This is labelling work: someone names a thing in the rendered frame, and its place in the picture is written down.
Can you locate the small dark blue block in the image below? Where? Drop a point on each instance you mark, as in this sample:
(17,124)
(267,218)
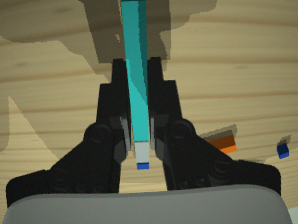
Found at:
(142,166)

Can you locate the small blue cube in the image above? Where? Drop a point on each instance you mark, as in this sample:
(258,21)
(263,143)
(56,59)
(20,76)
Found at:
(283,151)

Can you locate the orange rod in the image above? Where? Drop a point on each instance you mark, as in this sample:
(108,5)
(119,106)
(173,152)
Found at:
(225,144)

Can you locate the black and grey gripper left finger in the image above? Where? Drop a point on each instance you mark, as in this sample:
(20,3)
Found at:
(89,167)

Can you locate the turquoise rod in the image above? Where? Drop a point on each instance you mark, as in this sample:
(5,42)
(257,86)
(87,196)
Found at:
(135,39)

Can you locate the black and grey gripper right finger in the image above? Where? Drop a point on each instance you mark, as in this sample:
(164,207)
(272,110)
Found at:
(194,162)

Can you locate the grey rod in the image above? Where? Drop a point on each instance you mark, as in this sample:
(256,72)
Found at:
(142,151)

